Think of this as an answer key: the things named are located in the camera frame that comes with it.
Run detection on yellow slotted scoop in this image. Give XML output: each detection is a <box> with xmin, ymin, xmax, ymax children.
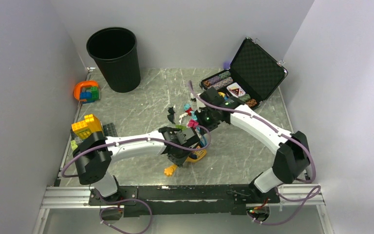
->
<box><xmin>164</xmin><ymin>149</ymin><xmax>207</xmax><ymax>177</ymax></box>

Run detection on blue hand brush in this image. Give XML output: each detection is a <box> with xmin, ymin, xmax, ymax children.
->
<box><xmin>200</xmin><ymin>135</ymin><xmax>207</xmax><ymax>148</ymax></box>

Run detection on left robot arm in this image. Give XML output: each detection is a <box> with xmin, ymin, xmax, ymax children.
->
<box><xmin>73</xmin><ymin>127</ymin><xmax>201</xmax><ymax>205</ymax></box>

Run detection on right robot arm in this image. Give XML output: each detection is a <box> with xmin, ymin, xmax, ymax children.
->
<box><xmin>191</xmin><ymin>88</ymin><xmax>316</xmax><ymax>203</ymax></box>

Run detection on red paper scrap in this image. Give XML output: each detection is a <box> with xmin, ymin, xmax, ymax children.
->
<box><xmin>185</xmin><ymin>107</ymin><xmax>194</xmax><ymax>116</ymax></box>

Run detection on white scrap near brush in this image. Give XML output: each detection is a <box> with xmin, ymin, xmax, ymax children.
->
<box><xmin>179</xmin><ymin>113</ymin><xmax>188</xmax><ymax>125</ymax></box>

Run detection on playing card deck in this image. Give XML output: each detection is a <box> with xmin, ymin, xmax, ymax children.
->
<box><xmin>226</xmin><ymin>82</ymin><xmax>246</xmax><ymax>98</ymax></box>

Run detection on black poker chip case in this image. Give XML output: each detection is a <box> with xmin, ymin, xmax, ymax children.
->
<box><xmin>199</xmin><ymin>37</ymin><xmax>288</xmax><ymax>110</ymax></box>

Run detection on yellow toy block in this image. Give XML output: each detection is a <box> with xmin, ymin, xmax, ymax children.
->
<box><xmin>71</xmin><ymin>114</ymin><xmax>103</xmax><ymax>140</ymax></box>

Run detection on blue and green toy blocks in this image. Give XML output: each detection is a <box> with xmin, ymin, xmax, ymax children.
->
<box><xmin>79</xmin><ymin>86</ymin><xmax>100</xmax><ymax>103</ymax></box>

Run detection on black plastic waste bin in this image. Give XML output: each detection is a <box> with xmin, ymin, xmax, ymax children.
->
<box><xmin>86</xmin><ymin>27</ymin><xmax>141</xmax><ymax>93</ymax></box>

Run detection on orange curved toy piece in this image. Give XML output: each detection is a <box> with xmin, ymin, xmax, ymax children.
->
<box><xmin>73</xmin><ymin>80</ymin><xmax>99</xmax><ymax>100</ymax></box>

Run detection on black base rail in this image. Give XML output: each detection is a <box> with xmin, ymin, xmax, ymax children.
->
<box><xmin>88</xmin><ymin>184</ymin><xmax>280</xmax><ymax>217</ymax></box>

